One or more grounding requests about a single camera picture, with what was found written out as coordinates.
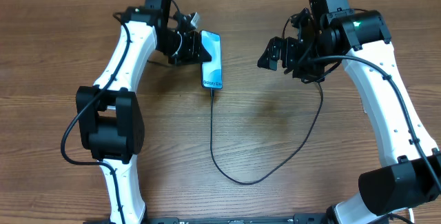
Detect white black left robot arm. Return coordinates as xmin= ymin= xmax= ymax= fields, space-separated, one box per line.
xmin=72 ymin=0 xmax=215 ymax=223

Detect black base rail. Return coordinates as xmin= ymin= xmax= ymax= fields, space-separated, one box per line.
xmin=82 ymin=212 xmax=334 ymax=224

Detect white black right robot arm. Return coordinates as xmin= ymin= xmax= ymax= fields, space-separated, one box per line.
xmin=257 ymin=0 xmax=440 ymax=223

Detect blue smartphone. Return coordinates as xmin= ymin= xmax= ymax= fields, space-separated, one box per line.
xmin=201 ymin=30 xmax=223 ymax=90

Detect black charger cable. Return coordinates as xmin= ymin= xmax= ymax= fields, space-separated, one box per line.
xmin=209 ymin=8 xmax=368 ymax=186

